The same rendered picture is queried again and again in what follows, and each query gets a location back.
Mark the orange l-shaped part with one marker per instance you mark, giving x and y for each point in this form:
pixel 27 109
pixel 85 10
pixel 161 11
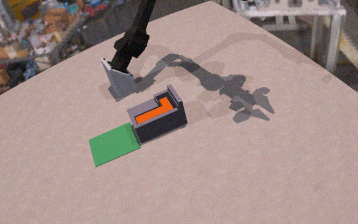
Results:
pixel 165 106

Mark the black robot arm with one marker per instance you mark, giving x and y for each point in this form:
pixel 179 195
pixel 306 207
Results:
pixel 135 39

